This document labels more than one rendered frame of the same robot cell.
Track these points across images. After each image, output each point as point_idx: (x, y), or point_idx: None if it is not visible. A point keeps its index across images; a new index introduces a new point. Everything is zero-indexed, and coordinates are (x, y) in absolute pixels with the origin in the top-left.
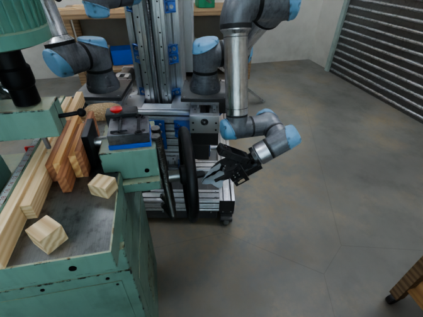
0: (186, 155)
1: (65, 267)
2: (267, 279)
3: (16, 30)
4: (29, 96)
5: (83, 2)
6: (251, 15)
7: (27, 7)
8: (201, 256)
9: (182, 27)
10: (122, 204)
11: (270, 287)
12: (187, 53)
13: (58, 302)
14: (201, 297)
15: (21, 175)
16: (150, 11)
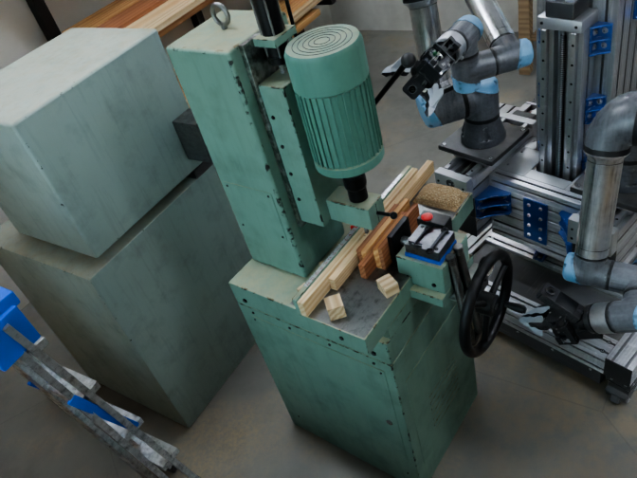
0: (469, 287)
1: (337, 335)
2: None
3: (354, 165)
4: (358, 196)
5: (451, 77)
6: (621, 144)
7: (365, 149)
8: (541, 422)
9: (635, 60)
10: (401, 306)
11: None
12: None
13: (338, 361)
14: (506, 469)
15: (338, 252)
16: (567, 50)
